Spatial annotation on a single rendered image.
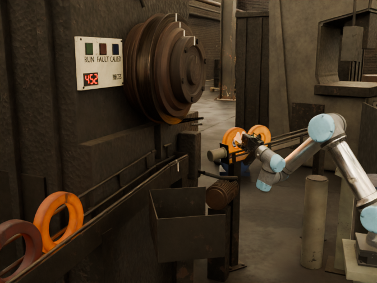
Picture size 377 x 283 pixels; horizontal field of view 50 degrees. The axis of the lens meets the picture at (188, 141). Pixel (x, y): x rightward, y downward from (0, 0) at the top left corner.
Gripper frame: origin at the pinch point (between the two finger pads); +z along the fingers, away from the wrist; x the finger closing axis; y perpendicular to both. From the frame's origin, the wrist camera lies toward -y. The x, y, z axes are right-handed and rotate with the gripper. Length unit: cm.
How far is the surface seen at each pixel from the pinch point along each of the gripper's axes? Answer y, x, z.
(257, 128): 4.7, -13.3, -0.9
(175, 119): 20, 45, -11
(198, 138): 3.9, 25.4, -1.9
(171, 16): 63, 47, -2
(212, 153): -4.4, 16.6, -3.9
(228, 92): -240, -498, 649
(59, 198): 19, 106, -52
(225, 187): -17.9, 15.2, -17.0
